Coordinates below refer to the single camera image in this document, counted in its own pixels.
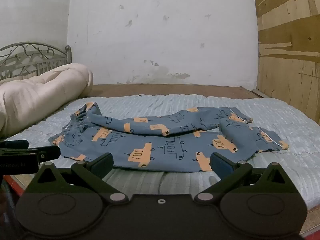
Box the cream rolled comforter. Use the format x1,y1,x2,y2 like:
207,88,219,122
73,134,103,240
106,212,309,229
0,63,94,139

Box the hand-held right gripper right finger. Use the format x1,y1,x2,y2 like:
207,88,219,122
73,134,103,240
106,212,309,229
194,152,299,204

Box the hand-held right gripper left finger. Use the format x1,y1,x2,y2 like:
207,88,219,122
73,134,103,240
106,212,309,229
24,152,129,204

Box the metal scrollwork headboard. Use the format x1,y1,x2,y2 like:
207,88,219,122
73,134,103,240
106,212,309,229
0,42,72,81

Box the plywood wardrobe panel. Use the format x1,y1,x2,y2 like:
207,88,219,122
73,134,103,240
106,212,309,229
251,0,320,126

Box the blue pants with orange print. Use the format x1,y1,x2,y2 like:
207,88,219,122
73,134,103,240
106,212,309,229
49,102,290,173

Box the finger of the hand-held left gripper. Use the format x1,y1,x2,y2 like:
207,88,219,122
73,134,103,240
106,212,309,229
26,145,62,161
0,139,29,151

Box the wooden bed frame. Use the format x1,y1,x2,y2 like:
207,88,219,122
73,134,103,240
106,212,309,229
86,84,263,99

